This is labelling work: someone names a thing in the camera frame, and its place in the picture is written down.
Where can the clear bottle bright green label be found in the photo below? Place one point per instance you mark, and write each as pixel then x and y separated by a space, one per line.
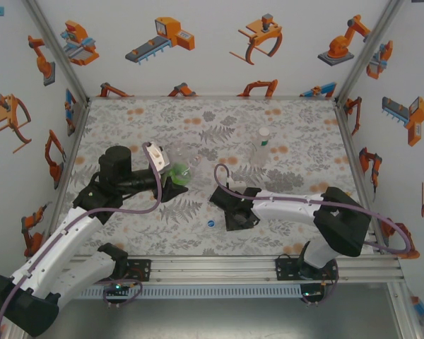
pixel 182 174

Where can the blue bottle cap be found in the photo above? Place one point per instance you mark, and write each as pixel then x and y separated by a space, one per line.
pixel 211 223

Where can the tall clear bottle pale label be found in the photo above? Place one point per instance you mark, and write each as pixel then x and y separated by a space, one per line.
pixel 260 152

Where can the small white bottle cap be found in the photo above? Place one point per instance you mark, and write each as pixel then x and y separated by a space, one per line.
pixel 264 132

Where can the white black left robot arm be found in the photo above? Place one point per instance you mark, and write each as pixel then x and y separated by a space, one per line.
pixel 56 240

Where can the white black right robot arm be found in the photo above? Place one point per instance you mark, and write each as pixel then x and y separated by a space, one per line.
pixel 286 210

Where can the floral patterned table cover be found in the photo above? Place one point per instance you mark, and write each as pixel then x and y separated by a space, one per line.
pixel 145 116

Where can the small circuit board green LED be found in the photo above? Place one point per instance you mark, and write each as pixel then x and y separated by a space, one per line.
pixel 117 286
pixel 309 294

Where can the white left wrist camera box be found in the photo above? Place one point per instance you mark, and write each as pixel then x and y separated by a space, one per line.
pixel 159 159

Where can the aluminium left side rail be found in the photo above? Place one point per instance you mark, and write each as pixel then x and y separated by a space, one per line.
pixel 75 141

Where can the aluminium front frame rail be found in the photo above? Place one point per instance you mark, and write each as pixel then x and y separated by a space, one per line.
pixel 212 268

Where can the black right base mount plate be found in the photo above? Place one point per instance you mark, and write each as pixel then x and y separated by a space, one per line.
pixel 286 270

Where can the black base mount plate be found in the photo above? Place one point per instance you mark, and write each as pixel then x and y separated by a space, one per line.
pixel 286 270
pixel 143 270

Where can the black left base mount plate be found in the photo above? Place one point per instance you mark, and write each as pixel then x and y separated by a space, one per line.
pixel 143 270

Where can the aluminium back rail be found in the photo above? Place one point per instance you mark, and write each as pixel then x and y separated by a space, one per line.
pixel 212 96

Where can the aluminium right side rail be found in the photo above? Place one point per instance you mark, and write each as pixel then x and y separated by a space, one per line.
pixel 351 159

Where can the aluminium left back post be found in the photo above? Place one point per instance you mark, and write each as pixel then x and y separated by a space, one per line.
pixel 60 53

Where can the aluminium post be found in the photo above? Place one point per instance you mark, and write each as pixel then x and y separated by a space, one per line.
pixel 367 53
pixel 60 53
pixel 403 310

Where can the aluminium right front post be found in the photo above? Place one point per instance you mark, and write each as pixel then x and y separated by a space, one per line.
pixel 403 310

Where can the aluminium right back post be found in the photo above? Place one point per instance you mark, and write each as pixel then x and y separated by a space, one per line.
pixel 367 53

